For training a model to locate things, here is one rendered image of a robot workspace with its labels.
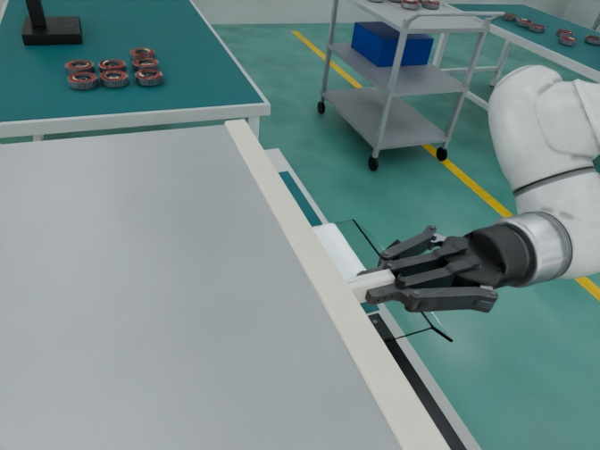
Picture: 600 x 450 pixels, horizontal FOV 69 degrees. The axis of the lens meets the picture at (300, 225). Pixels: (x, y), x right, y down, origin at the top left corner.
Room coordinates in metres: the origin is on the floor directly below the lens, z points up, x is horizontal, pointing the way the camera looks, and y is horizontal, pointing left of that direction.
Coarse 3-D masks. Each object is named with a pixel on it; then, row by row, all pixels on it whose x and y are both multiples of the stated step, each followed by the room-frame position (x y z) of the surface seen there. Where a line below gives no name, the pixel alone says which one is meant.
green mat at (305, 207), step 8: (280, 176) 1.19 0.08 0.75; (288, 176) 1.20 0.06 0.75; (288, 184) 1.15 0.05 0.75; (296, 184) 1.16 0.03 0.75; (296, 192) 1.11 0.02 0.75; (296, 200) 1.07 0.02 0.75; (304, 200) 1.08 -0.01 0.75; (304, 208) 1.04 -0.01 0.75; (312, 216) 1.00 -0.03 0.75; (312, 224) 0.96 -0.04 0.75; (320, 224) 0.97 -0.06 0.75
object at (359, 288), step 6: (384, 276) 0.34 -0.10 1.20; (390, 276) 0.34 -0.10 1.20; (354, 282) 0.32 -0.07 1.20; (360, 282) 0.32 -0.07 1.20; (366, 282) 0.33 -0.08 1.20; (372, 282) 0.33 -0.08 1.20; (378, 282) 0.33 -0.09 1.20; (384, 282) 0.33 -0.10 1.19; (390, 282) 0.34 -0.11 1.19; (354, 288) 0.32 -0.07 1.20; (360, 288) 0.32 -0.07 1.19; (366, 288) 0.32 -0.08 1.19; (354, 294) 0.32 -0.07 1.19; (360, 294) 0.32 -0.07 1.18; (360, 300) 0.32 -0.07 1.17
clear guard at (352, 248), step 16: (336, 224) 0.58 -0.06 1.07; (352, 224) 0.59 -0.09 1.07; (336, 240) 0.54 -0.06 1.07; (352, 240) 0.55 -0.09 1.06; (368, 240) 0.55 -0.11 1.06; (336, 256) 0.50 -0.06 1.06; (352, 256) 0.51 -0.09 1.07; (368, 256) 0.51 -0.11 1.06; (352, 272) 0.47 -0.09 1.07; (368, 304) 0.41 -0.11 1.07; (384, 304) 0.42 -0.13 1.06; (400, 304) 0.42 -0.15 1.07; (384, 320) 0.39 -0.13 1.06; (400, 320) 0.39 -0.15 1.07; (416, 320) 0.40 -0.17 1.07; (432, 320) 0.42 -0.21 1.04; (384, 336) 0.36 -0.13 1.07; (400, 336) 0.37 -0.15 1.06; (448, 336) 0.41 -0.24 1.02
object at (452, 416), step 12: (276, 156) 1.31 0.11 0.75; (276, 168) 1.24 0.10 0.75; (288, 168) 1.25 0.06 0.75; (312, 204) 1.06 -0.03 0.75; (408, 348) 0.58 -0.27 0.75; (420, 360) 0.56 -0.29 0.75; (420, 372) 0.53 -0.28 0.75; (432, 384) 0.51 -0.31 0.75; (444, 396) 0.48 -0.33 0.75; (444, 408) 0.46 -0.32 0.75; (456, 420) 0.44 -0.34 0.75; (456, 432) 0.41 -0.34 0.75; (468, 432) 0.41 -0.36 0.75; (468, 444) 0.39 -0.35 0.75
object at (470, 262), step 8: (472, 256) 0.38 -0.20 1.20; (448, 264) 0.37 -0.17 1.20; (456, 264) 0.37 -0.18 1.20; (464, 264) 0.37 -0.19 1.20; (472, 264) 0.37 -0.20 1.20; (424, 272) 0.36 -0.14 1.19; (432, 272) 0.36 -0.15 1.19; (440, 272) 0.36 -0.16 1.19; (448, 272) 0.36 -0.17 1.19; (456, 272) 0.36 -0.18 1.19; (400, 280) 0.33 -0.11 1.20; (408, 280) 0.34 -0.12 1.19; (416, 280) 0.34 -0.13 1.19; (424, 280) 0.34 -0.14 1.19; (432, 280) 0.35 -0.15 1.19; (440, 280) 0.35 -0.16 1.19; (448, 280) 0.36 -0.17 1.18; (400, 288) 0.33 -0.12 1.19; (416, 288) 0.34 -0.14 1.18
